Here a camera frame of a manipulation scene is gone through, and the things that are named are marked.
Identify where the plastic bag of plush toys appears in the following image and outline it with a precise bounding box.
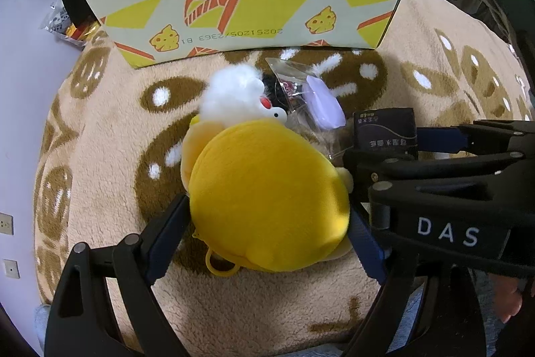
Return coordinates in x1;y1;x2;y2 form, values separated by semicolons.
48;1;101;46

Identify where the small black box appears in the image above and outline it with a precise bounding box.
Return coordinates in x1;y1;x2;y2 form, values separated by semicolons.
353;107;419;161

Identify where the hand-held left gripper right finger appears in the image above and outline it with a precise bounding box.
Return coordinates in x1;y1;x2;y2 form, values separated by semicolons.
340;210;486;357

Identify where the yellow plush toy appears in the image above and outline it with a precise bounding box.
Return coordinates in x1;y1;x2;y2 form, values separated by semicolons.
180;118;356;280

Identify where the beige butterfly pattern blanket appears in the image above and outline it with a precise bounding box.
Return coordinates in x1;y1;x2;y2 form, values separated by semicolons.
33;0;535;353

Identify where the clear bag with purple item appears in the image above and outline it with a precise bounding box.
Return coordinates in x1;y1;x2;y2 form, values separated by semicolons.
265;57;356;161

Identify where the white fluffy plush toy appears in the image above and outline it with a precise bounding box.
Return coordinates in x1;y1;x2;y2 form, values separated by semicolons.
200;63;289;127

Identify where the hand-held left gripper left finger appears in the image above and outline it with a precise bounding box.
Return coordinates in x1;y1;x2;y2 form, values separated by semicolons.
44;194;193;357

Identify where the blue fuzzy blanket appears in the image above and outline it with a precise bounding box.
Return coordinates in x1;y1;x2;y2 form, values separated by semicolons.
33;277;523;357

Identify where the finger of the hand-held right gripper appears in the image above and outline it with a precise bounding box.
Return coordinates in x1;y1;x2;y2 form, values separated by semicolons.
343;150;535;190
417;120;535;157

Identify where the person's right hand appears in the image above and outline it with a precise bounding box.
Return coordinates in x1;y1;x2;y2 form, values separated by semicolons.
487;271;535;322

